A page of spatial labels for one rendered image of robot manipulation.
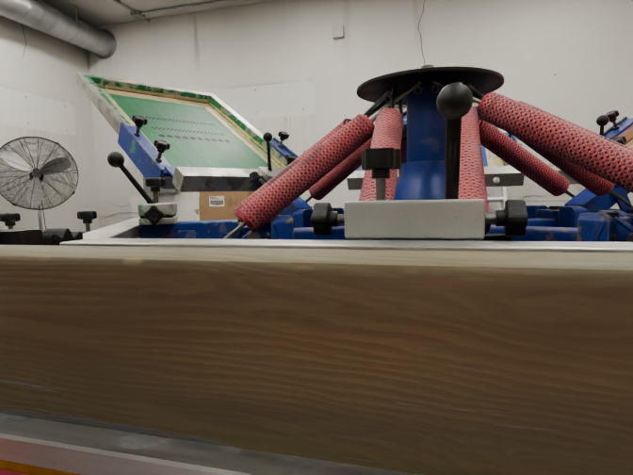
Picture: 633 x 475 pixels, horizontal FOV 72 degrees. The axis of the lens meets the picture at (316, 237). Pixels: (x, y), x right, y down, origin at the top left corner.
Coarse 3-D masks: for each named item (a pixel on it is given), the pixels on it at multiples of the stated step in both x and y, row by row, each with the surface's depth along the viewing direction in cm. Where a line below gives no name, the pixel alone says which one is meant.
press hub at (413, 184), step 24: (408, 72) 79; (432, 72) 78; (456, 72) 79; (480, 72) 79; (360, 96) 97; (408, 96) 92; (432, 96) 88; (408, 120) 92; (432, 120) 89; (408, 144) 93; (432, 144) 89; (408, 168) 91; (432, 168) 89; (408, 192) 89; (432, 192) 87; (504, 240) 79
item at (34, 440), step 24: (0, 432) 16; (24, 432) 16; (48, 432) 16; (72, 432) 16; (96, 432) 16; (120, 432) 16; (0, 456) 16; (24, 456) 16; (48, 456) 15; (72, 456) 15; (96, 456) 15; (120, 456) 14; (144, 456) 14; (168, 456) 14; (192, 456) 14; (216, 456) 14; (240, 456) 14; (264, 456) 14; (288, 456) 14
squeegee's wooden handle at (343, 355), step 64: (0, 256) 17; (64, 256) 16; (128, 256) 16; (192, 256) 15; (256, 256) 14; (320, 256) 14; (384, 256) 13; (448, 256) 13; (512, 256) 13; (576, 256) 13; (0, 320) 17; (64, 320) 16; (128, 320) 16; (192, 320) 15; (256, 320) 14; (320, 320) 14; (384, 320) 13; (448, 320) 13; (512, 320) 12; (576, 320) 12; (0, 384) 17; (64, 384) 17; (128, 384) 16; (192, 384) 15; (256, 384) 14; (320, 384) 14; (384, 384) 13; (448, 384) 13; (512, 384) 12; (576, 384) 12; (256, 448) 15; (320, 448) 14; (384, 448) 13; (448, 448) 13; (512, 448) 12; (576, 448) 12
